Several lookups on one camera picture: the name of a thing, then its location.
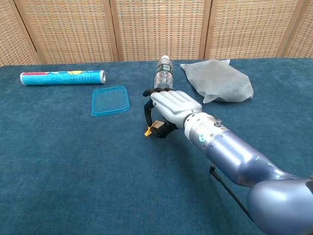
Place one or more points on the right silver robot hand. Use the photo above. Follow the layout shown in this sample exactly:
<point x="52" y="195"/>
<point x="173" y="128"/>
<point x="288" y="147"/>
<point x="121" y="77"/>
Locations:
<point x="174" y="105"/>

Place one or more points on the yellow sticky note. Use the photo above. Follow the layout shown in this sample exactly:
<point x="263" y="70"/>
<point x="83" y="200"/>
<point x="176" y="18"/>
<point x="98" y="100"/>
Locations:
<point x="149" y="129"/>

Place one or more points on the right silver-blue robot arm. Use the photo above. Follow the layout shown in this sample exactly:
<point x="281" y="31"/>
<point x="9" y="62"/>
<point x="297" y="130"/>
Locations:
<point x="244" y="159"/>

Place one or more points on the clear plastic water bottle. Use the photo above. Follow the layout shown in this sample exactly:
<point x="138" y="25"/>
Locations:
<point x="163" y="74"/>

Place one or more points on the grey translucent plastic bag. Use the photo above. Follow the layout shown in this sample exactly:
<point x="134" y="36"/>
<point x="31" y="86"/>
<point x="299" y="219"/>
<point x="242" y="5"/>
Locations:
<point x="217" y="82"/>

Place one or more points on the blue square container lid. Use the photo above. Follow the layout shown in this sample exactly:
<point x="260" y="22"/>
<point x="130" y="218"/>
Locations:
<point x="110" y="101"/>

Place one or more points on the woven bamboo folding screen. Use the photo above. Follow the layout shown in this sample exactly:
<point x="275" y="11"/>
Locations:
<point x="156" y="29"/>

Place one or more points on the blue table cloth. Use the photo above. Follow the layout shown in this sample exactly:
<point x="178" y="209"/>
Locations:
<point x="97" y="171"/>

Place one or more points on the blue plastic wrap roll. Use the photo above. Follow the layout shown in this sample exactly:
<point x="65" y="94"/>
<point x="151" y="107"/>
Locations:
<point x="61" y="77"/>

